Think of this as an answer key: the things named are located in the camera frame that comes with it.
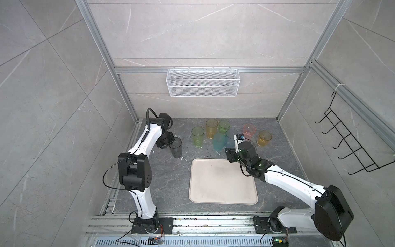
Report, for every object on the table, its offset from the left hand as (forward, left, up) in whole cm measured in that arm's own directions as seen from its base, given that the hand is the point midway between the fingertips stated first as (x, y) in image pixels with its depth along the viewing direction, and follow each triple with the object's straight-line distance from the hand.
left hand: (169, 141), depth 90 cm
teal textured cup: (+9, -32, -12) cm, 36 cm away
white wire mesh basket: (+36, -20, +17) cm, 44 cm away
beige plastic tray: (-20, -28, -13) cm, 37 cm away
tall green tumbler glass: (+9, -17, -5) cm, 20 cm away
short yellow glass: (+12, -67, -14) cm, 69 cm away
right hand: (-7, -34, +2) cm, 35 cm away
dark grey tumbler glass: (-4, -4, -1) cm, 6 cm away
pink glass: (+16, -55, -10) cm, 58 cm away
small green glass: (+22, -37, -11) cm, 45 cm away
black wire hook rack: (-26, -84, +20) cm, 91 cm away
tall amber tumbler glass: (+15, -27, -3) cm, 31 cm away
